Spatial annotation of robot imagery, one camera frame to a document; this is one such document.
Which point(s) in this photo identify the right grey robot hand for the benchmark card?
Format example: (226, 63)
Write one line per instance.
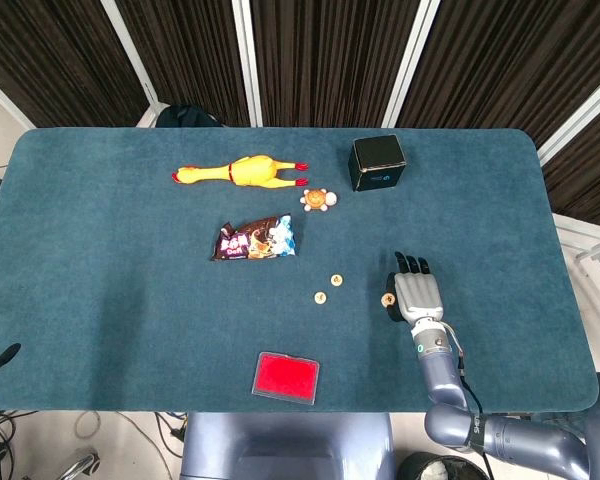
(417, 295)

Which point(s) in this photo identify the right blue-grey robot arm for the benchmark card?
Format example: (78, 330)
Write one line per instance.
(440, 380)

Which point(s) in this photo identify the orange turtle toy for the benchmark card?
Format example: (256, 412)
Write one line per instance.
(315, 200)

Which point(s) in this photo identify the black cardboard box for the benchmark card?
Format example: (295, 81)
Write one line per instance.
(377, 152)

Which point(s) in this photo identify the red card in sleeve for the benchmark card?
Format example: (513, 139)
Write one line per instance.
(285, 377)

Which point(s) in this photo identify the brown blue snack bag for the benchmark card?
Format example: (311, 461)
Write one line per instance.
(255, 242)

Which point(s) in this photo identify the black trash bin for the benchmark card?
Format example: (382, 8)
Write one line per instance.
(415, 467)

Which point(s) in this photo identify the blue-grey robot torso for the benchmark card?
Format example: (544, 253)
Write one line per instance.
(280, 440)

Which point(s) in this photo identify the yellow rubber chicken toy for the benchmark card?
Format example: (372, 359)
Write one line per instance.
(252, 172)

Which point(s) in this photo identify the dark brown curtain panel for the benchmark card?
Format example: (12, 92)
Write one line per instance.
(190, 50)
(520, 50)
(330, 50)
(595, 170)
(55, 50)

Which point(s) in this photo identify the black bag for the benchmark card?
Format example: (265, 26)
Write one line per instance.
(185, 117)

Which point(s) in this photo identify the teal table cloth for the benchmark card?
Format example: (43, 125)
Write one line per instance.
(105, 250)

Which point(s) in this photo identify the chrome metal leg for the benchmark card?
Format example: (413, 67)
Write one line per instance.
(82, 462)

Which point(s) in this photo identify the white metal rack frame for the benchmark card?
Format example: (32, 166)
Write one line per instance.
(580, 225)

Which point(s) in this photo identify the white partition frame post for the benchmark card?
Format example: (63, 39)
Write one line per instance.
(5, 100)
(414, 50)
(129, 50)
(580, 122)
(247, 60)

